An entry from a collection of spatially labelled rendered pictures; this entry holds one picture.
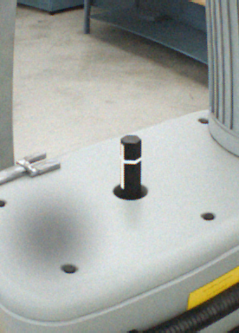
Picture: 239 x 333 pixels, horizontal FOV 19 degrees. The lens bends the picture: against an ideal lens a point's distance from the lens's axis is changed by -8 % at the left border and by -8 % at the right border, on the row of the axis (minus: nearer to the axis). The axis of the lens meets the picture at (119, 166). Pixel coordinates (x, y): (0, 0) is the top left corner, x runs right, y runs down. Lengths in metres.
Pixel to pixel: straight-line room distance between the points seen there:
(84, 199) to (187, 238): 0.13
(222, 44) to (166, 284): 0.31
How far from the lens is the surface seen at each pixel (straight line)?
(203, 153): 0.90
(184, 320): 0.76
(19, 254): 0.72
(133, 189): 0.81
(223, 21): 0.85
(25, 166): 0.86
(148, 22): 7.08
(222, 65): 0.88
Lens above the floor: 2.31
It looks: 29 degrees down
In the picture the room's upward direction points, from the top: straight up
